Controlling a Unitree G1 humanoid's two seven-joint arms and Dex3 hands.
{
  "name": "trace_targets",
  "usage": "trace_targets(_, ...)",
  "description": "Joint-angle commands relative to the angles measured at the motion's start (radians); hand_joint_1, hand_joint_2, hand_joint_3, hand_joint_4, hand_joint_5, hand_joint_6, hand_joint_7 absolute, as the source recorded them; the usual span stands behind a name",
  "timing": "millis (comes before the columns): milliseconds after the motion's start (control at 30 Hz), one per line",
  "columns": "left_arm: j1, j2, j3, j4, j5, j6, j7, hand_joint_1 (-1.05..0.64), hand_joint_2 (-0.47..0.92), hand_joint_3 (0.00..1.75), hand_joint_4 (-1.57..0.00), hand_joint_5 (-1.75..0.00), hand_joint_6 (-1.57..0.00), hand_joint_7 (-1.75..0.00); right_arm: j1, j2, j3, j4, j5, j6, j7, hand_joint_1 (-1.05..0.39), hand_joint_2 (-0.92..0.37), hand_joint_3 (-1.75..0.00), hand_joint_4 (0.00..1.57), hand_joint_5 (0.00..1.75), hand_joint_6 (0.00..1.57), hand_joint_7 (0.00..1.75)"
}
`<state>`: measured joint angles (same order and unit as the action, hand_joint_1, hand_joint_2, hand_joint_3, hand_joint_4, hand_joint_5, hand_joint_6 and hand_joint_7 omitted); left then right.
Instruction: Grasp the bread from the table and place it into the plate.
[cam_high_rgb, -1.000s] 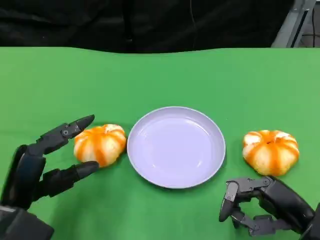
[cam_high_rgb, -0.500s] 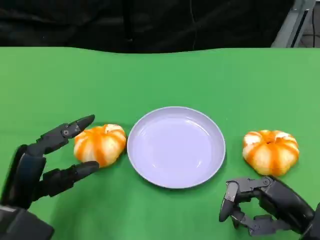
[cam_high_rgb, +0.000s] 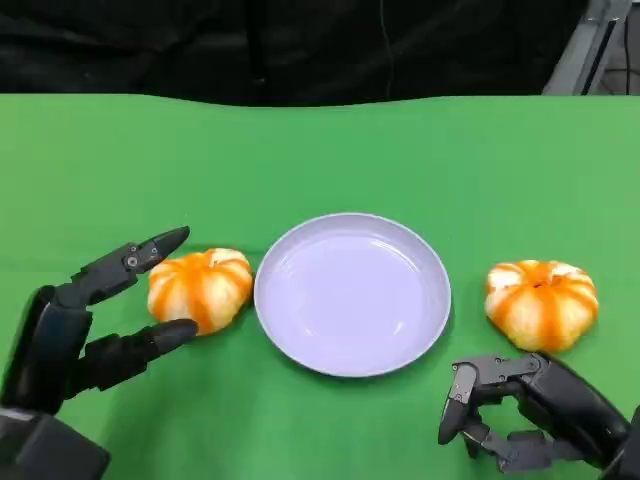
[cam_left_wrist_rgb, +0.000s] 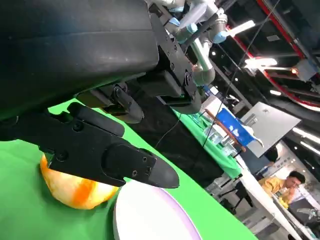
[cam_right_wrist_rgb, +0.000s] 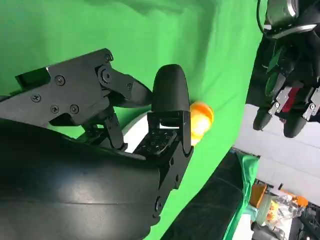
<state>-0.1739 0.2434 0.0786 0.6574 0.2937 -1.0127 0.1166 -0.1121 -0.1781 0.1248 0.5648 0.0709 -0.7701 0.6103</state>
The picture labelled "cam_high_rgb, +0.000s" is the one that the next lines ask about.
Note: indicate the grey metal frame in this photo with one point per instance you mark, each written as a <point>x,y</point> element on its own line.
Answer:
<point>575,55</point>

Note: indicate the orange and white bread roll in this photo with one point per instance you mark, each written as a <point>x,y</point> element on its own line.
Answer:
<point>540,310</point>
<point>210,290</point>

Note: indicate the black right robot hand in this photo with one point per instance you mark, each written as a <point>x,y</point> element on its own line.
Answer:
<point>560,395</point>

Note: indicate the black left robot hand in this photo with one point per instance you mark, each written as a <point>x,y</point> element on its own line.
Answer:
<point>45,345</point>

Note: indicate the black backdrop curtain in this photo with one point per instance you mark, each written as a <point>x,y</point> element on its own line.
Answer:
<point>150,45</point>

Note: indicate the green table cloth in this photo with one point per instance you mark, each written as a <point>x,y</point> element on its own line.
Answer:
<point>320,165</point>

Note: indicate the lilac plate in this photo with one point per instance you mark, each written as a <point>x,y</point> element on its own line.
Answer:
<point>350,295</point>

